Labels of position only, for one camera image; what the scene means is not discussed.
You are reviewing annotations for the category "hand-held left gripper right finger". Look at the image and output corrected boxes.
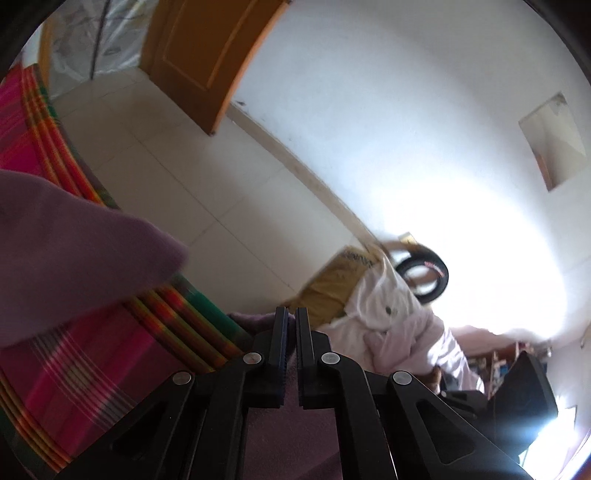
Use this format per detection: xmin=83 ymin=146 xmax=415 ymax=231
xmin=294 ymin=307 xmax=534 ymax=480

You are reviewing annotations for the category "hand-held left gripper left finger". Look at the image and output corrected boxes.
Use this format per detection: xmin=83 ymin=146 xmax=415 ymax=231
xmin=55 ymin=306 xmax=290 ymax=480

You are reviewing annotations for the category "purple fleece cloth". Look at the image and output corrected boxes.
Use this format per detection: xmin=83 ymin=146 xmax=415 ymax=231
xmin=0 ymin=170 xmax=352 ymax=480

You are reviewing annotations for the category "yellow sack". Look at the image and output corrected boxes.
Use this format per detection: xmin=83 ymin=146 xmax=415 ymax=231
xmin=281 ymin=247 xmax=391 ymax=330

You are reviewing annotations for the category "white garment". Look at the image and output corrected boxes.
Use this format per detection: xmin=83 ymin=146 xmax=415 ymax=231
xmin=318 ymin=256 xmax=485 ymax=395

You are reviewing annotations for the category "black tyre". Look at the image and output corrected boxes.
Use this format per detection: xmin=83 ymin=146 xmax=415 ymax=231
xmin=396 ymin=249 xmax=450 ymax=306

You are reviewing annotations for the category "pink plaid blanket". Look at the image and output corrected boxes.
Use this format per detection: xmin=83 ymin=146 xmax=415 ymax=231
xmin=0 ymin=62 xmax=254 ymax=476

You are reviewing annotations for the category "wooden door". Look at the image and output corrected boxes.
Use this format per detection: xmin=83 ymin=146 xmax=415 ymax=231
xmin=140 ymin=0 xmax=293 ymax=136

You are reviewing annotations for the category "clear plastic curtain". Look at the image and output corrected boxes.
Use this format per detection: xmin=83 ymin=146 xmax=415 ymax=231
xmin=46 ymin=0 xmax=155 ymax=100

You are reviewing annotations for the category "wooden door frame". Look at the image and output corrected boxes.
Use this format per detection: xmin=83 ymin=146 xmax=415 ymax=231
xmin=37 ymin=18 xmax=57 ymax=93

